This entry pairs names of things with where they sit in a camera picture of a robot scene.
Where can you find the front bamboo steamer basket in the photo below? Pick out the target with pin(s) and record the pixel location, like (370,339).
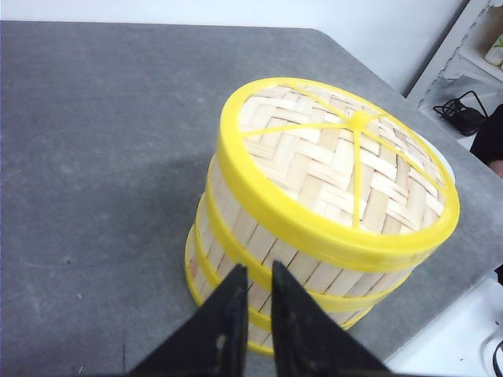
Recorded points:
(259,328)

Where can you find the yellow rimmed steamer lid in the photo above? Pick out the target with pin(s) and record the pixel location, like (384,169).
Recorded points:
(335,176)

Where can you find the white shelf unit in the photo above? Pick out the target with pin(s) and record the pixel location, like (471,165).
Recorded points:
(458,65)

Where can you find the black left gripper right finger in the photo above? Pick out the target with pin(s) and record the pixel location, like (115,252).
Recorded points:
(306,340)

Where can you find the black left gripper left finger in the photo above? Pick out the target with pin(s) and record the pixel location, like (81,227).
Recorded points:
(213,342)

